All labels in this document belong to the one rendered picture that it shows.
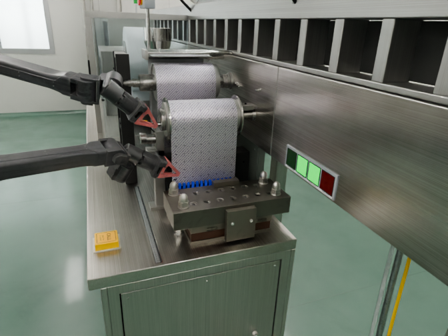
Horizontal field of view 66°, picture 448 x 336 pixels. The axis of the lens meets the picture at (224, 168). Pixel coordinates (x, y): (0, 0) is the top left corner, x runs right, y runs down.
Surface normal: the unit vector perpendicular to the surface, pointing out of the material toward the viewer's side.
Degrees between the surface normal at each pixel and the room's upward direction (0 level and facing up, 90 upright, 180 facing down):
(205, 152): 90
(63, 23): 90
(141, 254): 0
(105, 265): 0
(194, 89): 92
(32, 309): 0
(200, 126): 90
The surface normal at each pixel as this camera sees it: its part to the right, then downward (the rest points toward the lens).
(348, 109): -0.94, 0.11
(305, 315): 0.04, -0.92
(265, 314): 0.34, 0.37
